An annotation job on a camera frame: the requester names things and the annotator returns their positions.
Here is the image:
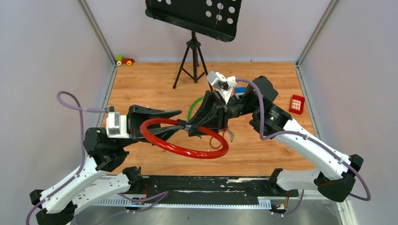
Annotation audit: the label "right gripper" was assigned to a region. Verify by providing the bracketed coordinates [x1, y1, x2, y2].
[185, 90, 260, 135]

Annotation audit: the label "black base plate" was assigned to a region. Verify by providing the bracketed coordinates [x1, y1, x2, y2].
[126, 175, 299, 205]

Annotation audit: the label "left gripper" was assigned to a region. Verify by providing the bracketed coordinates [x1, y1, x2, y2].
[116, 102, 186, 148]

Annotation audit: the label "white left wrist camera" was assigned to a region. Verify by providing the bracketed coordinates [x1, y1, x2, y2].
[106, 106, 130, 139]

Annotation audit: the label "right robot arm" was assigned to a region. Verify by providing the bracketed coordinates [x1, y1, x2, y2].
[188, 76, 363, 202]

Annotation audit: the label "blue green stacked blocks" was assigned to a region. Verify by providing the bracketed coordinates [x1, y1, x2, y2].
[234, 87, 246, 96]

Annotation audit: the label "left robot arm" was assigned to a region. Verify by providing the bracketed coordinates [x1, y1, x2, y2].
[30, 105, 181, 225]

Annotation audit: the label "green cable lock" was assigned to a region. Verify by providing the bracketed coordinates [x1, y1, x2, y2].
[187, 96, 204, 121]

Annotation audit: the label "red window block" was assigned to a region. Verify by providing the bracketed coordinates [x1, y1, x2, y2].
[289, 94, 306, 115]

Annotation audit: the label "black music stand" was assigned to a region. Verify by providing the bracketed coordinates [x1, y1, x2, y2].
[145, 0, 242, 89]

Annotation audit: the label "keys of green lock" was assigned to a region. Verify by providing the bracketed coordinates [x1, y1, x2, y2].
[227, 129, 235, 143]

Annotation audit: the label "toy car red green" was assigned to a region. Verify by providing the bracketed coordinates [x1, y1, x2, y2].
[116, 55, 135, 66]

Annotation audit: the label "thick red cable lock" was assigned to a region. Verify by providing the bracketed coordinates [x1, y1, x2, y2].
[140, 118, 229, 159]

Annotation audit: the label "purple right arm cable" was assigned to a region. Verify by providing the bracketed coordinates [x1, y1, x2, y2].
[236, 78, 372, 217]

